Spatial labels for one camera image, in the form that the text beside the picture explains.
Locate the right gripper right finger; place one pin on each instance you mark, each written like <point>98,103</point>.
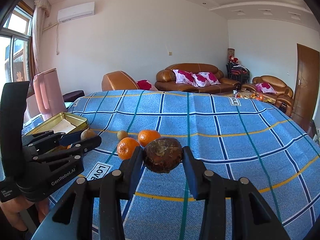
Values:
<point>252,217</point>

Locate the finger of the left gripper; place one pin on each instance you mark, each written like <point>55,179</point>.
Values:
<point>53,153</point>
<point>50,138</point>

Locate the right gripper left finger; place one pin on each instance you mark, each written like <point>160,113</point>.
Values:
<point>72,215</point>

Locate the yellow-brown round fruit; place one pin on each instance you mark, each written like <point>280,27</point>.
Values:
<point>122,134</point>
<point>86,134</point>

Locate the orange mandarin front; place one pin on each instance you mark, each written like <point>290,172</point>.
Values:
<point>126,148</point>

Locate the orange mandarin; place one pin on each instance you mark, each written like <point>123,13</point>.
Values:
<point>126,148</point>
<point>146,136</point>

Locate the orange mandarin back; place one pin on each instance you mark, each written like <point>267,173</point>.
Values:
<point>146,136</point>

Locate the dark brown passion fruit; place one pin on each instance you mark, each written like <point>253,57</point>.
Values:
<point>162,155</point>

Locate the person's left hand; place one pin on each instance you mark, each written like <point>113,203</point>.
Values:
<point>13,207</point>

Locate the gold metal tin box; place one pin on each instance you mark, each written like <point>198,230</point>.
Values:
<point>62,122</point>

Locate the pink electric kettle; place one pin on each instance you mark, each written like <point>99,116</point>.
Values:
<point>48,93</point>

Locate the dark stool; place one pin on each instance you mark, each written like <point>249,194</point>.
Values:
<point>72,96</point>

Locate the brown leather chair left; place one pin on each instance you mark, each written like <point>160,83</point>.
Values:
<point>118,80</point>

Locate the red cushion on chair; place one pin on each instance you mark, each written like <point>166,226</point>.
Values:
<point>146,85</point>

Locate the brown leather three-seat sofa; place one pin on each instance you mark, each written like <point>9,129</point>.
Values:
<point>166,80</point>

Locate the coffee table with snacks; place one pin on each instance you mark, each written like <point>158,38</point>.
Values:
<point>247,94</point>

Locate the brown leather armchair right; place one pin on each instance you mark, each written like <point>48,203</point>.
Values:
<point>284,93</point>

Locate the brown wooden door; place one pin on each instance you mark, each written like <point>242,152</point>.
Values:
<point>307,85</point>

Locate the pink floral cushion left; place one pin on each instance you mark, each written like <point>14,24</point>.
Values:
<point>184,77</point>

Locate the pink floral cushion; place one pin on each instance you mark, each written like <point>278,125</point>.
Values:
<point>184,77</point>
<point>204,79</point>

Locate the pink cushion on armchair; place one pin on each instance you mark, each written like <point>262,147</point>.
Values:
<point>265,87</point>

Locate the pink curtain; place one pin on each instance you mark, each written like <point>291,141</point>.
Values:
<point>42,10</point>

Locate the pink floral cushion right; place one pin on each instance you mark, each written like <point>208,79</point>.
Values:
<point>204,79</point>

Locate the dark shelf with clutter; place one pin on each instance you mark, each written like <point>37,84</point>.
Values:
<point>235,70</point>

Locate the window with frame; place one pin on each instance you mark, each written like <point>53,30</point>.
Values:
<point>16,45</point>

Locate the white wall air conditioner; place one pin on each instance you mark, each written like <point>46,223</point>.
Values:
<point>77,11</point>

